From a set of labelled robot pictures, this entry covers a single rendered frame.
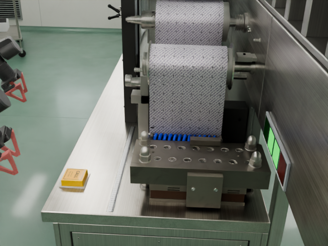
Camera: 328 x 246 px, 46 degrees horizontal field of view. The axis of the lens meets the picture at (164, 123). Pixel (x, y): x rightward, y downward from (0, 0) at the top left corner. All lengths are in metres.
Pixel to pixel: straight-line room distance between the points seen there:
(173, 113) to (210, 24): 0.35
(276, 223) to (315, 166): 1.03
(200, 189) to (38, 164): 2.16
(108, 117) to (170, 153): 0.58
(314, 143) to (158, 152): 0.59
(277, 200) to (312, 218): 0.92
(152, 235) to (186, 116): 0.38
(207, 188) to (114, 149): 0.47
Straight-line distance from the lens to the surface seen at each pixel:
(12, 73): 1.57
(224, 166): 1.14
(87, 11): 7.01
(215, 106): 1.24
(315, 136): 0.70
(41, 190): 2.86
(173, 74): 1.20
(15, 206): 2.77
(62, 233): 1.24
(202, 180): 1.11
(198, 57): 1.20
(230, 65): 1.21
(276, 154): 0.92
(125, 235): 1.21
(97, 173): 1.34
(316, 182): 0.69
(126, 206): 1.19
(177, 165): 1.13
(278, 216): 1.69
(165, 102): 1.23
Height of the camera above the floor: 1.64
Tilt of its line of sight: 27 degrees down
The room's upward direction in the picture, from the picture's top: 1 degrees clockwise
